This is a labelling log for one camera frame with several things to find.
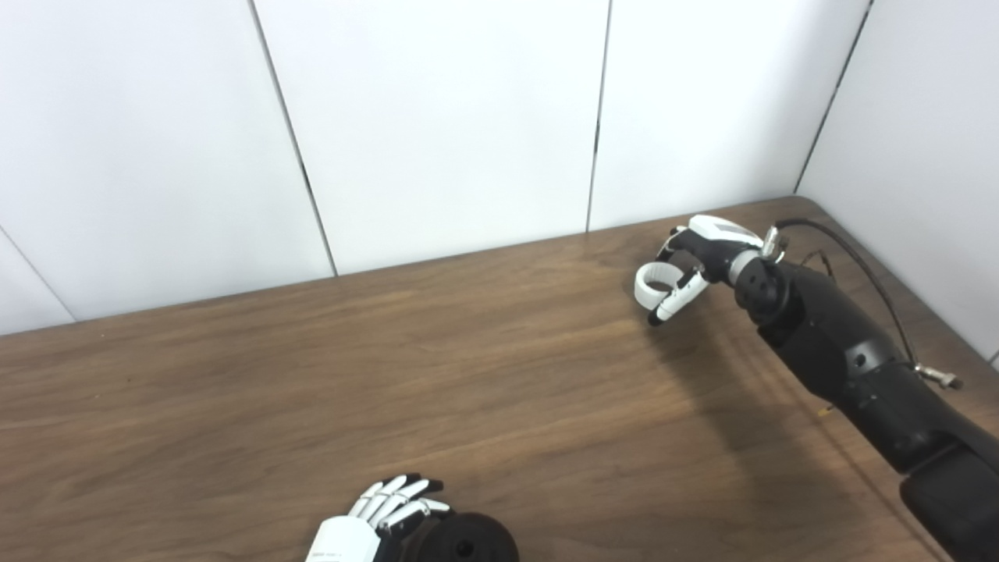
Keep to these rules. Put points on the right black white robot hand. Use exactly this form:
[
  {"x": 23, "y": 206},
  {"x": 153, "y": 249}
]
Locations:
[{"x": 714, "y": 238}]

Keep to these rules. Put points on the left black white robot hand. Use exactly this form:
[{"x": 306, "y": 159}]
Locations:
[{"x": 343, "y": 542}]

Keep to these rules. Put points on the round black plastic part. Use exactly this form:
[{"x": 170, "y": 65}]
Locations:
[{"x": 484, "y": 538}]

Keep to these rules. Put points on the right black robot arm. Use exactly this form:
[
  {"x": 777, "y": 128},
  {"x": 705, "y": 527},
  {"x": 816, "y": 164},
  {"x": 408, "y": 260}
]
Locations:
[{"x": 843, "y": 343}]

